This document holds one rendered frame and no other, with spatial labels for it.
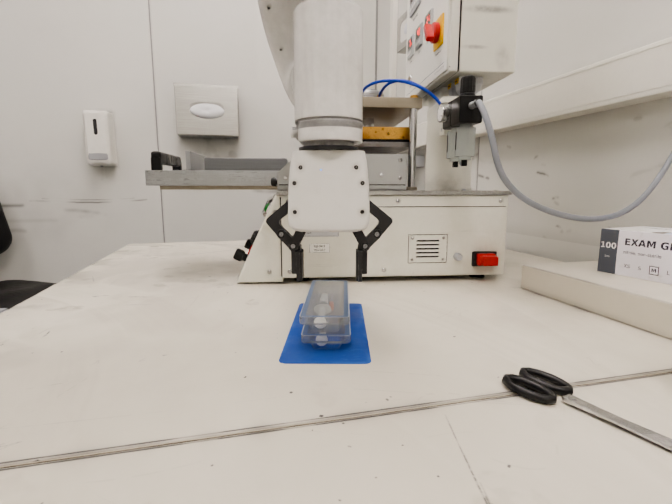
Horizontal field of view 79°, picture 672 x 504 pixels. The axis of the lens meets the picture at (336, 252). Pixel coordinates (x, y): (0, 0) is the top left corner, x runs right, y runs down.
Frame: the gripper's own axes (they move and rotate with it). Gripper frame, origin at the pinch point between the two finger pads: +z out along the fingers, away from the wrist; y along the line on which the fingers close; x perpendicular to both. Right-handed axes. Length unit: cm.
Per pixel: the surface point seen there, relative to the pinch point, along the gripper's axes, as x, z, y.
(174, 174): 29.0, -13.2, -31.4
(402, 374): -13.9, 8.0, 7.7
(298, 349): -7.7, 7.9, -3.4
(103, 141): 149, -33, -114
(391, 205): 27.0, -7.2, 11.3
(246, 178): 30.3, -12.5, -17.5
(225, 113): 161, -48, -57
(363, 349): -7.6, 7.9, 4.1
